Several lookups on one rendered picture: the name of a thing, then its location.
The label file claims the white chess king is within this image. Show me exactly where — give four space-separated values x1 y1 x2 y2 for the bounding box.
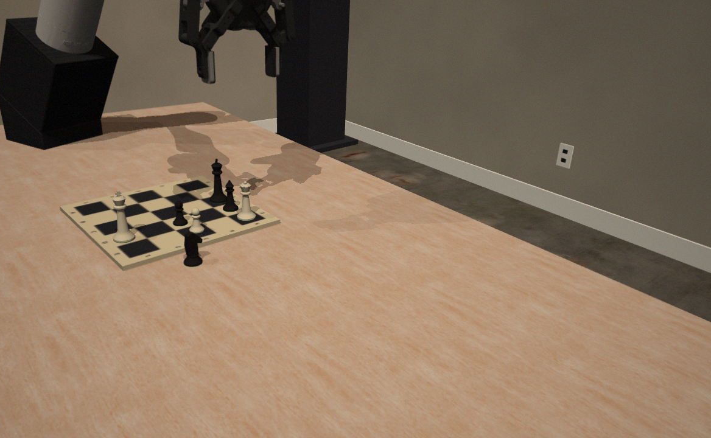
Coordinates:
112 190 135 243

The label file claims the white pawn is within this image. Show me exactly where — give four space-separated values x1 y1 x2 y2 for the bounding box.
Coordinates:
189 208 205 234

